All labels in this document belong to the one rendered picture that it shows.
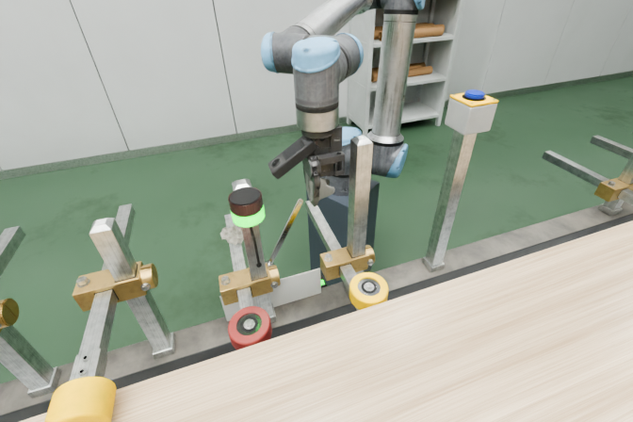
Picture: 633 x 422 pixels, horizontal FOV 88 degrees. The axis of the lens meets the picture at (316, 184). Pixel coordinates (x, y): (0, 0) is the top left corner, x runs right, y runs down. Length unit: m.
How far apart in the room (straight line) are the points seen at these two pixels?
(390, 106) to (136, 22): 2.37
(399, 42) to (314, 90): 0.66
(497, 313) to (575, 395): 0.15
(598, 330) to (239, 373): 0.64
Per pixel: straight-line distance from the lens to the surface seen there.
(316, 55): 0.62
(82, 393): 0.63
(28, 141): 3.69
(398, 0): 1.24
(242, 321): 0.69
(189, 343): 0.95
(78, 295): 0.78
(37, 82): 3.46
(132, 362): 0.98
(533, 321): 0.77
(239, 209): 0.58
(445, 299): 0.74
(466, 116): 0.76
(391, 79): 1.26
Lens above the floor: 1.46
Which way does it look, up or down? 34 degrees down
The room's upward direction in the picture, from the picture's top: 2 degrees counter-clockwise
